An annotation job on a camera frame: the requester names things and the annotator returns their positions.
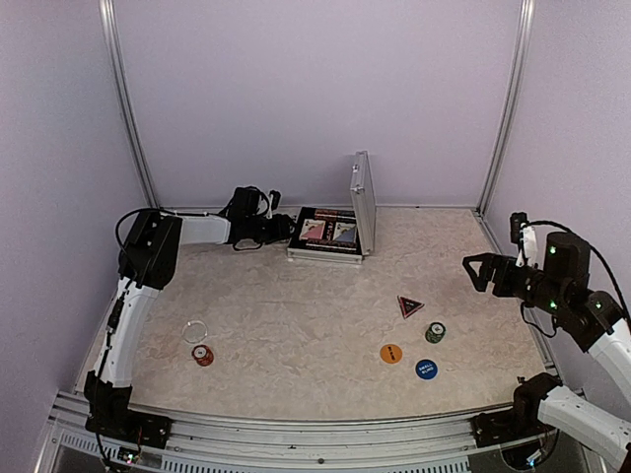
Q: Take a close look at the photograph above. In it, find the blue small blind button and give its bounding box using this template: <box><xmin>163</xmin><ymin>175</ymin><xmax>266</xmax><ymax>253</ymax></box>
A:
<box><xmin>415</xmin><ymin>359</ymin><xmax>439</xmax><ymax>380</ymax></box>

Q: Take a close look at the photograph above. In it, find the left aluminium frame post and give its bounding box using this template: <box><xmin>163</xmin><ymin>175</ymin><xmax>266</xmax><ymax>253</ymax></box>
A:
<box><xmin>99</xmin><ymin>0</ymin><xmax>160</xmax><ymax>208</ymax></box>

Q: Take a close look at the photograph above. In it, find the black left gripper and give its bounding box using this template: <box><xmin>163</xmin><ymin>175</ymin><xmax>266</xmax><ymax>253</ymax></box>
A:
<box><xmin>247</xmin><ymin>215</ymin><xmax>303</xmax><ymax>246</ymax></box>

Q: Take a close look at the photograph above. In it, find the green poker chip stack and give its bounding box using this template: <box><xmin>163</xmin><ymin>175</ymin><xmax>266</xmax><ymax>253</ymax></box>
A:
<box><xmin>425</xmin><ymin>321</ymin><xmax>447</xmax><ymax>344</ymax></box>

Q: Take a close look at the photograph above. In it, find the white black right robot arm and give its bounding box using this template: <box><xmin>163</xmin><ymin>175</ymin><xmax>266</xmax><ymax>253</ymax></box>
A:
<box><xmin>462</xmin><ymin>232</ymin><xmax>630</xmax><ymax>472</ymax></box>

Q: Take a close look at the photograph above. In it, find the aluminium frame post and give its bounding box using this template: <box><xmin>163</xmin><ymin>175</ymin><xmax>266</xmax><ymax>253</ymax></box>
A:
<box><xmin>476</xmin><ymin>0</ymin><xmax>535</xmax><ymax>218</ymax></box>
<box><xmin>99</xmin><ymin>0</ymin><xmax>160</xmax><ymax>208</ymax></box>

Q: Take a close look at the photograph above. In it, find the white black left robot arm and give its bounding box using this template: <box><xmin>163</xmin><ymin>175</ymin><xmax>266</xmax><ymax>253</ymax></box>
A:
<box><xmin>84</xmin><ymin>186</ymin><xmax>296</xmax><ymax>443</ymax></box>

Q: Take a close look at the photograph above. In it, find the red playing card deck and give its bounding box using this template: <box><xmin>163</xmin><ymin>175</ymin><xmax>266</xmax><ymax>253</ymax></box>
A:
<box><xmin>299</xmin><ymin>219</ymin><xmax>327</xmax><ymax>240</ymax></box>

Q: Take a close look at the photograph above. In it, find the black red triangular dealer button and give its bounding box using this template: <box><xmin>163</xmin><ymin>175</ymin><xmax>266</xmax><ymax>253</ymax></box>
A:
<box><xmin>397</xmin><ymin>296</ymin><xmax>425</xmax><ymax>319</ymax></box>

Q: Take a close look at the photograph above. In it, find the right aluminium frame post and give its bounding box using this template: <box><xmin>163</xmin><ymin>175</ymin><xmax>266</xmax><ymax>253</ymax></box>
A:
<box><xmin>476</xmin><ymin>0</ymin><xmax>535</xmax><ymax>218</ymax></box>

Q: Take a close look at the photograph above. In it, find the aluminium poker set case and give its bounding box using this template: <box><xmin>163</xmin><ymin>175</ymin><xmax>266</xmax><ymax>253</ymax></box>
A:
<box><xmin>287</xmin><ymin>151</ymin><xmax>377</xmax><ymax>264</ymax></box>

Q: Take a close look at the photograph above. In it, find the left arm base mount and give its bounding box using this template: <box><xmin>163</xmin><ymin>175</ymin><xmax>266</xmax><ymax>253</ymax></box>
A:
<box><xmin>85</xmin><ymin>409</ymin><xmax>173</xmax><ymax>449</ymax></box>

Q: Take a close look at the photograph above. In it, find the blue playing card deck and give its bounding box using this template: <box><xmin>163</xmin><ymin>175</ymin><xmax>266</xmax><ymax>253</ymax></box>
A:
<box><xmin>333</xmin><ymin>222</ymin><xmax>357</xmax><ymax>245</ymax></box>

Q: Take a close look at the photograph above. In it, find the orange big blind button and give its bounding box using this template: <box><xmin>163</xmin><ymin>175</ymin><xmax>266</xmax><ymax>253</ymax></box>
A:
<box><xmin>380</xmin><ymin>344</ymin><xmax>403</xmax><ymax>365</ymax></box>

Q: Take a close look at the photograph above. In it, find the red poker chip stack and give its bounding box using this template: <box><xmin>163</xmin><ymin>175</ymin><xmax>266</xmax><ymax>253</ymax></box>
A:
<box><xmin>191</xmin><ymin>345</ymin><xmax>214</xmax><ymax>367</ymax></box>

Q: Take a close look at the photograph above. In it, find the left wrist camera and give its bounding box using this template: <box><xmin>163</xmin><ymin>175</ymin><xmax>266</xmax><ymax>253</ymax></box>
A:
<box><xmin>266</xmin><ymin>190</ymin><xmax>281</xmax><ymax>219</ymax></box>

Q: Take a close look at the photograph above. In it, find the front aluminium rail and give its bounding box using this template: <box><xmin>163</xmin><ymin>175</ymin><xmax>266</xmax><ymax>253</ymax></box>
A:
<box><xmin>35</xmin><ymin>393</ymin><xmax>610</xmax><ymax>472</ymax></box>

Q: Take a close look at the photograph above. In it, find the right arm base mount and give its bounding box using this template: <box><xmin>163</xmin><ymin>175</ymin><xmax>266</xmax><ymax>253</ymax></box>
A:
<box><xmin>471</xmin><ymin>409</ymin><xmax>519</xmax><ymax>448</ymax></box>

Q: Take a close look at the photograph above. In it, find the clear plastic ring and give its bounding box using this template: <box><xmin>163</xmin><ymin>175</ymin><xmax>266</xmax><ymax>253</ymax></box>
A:
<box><xmin>180</xmin><ymin>319</ymin><xmax>207</xmax><ymax>344</ymax></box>

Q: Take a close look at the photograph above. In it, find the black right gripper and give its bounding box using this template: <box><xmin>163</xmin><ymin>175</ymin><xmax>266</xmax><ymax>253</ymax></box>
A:
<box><xmin>462</xmin><ymin>252</ymin><xmax>567</xmax><ymax>316</ymax></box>

